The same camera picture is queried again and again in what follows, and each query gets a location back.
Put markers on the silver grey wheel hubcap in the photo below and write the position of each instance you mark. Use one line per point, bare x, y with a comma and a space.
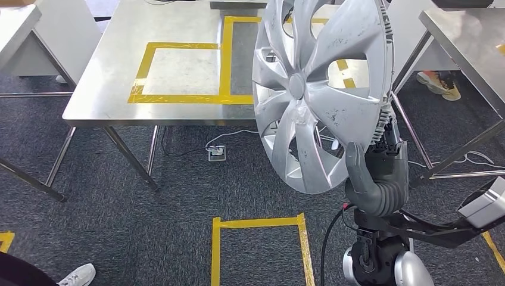
347, 35

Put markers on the person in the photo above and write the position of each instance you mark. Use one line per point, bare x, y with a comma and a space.
23, 272

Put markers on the metal floor socket box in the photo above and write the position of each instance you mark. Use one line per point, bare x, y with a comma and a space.
217, 154

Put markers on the large yellow tape outline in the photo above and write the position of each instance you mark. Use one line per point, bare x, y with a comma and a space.
225, 59

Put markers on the white desk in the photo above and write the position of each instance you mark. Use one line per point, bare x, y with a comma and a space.
418, 35
67, 35

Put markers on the yellow floor tape line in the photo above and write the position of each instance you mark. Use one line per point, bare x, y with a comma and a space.
495, 252

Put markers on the small yellow tape outline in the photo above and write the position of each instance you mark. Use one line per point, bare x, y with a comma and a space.
177, 98

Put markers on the person's foot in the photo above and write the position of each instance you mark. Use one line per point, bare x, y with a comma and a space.
428, 81
451, 92

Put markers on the steel workbench table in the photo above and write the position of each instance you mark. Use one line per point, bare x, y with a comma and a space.
110, 59

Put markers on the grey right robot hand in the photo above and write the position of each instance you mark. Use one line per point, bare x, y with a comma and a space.
388, 162

